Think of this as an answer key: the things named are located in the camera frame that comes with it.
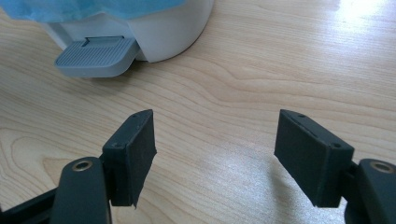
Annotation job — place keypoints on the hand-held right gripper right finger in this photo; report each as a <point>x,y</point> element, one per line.
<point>311,161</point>

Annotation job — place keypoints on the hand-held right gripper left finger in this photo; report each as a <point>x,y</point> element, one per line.
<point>132,165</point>

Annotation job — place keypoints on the white pedal trash bin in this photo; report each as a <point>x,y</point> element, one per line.
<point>168,31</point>

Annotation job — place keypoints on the blue plastic trash bag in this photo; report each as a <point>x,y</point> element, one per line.
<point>77,9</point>

